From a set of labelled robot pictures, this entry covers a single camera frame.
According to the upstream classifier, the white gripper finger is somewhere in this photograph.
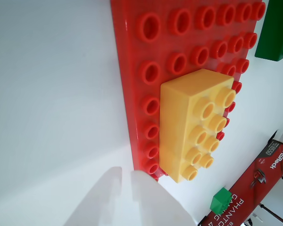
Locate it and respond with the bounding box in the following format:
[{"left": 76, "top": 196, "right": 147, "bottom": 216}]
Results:
[
  {"left": 63, "top": 166, "right": 123, "bottom": 226},
  {"left": 131, "top": 169, "right": 199, "bottom": 226}
]

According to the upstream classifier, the large green lego brick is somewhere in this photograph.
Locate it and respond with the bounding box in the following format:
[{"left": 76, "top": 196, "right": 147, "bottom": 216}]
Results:
[{"left": 254, "top": 0, "right": 283, "bottom": 62}]

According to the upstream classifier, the small green lego brick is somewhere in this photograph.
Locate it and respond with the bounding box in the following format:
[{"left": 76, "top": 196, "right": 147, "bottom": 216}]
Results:
[{"left": 209, "top": 187, "right": 233, "bottom": 211}]

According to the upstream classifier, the yellow lego brick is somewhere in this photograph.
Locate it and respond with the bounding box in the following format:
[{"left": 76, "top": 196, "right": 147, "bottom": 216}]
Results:
[{"left": 158, "top": 68, "right": 237, "bottom": 183}]

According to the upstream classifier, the red lego baseplate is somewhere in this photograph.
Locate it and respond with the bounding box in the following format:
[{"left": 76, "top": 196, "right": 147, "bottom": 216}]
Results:
[{"left": 110, "top": 0, "right": 266, "bottom": 183}]

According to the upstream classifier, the red black ASRock box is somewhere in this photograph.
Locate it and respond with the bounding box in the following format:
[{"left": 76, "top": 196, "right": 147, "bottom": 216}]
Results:
[{"left": 198, "top": 137, "right": 283, "bottom": 226}]

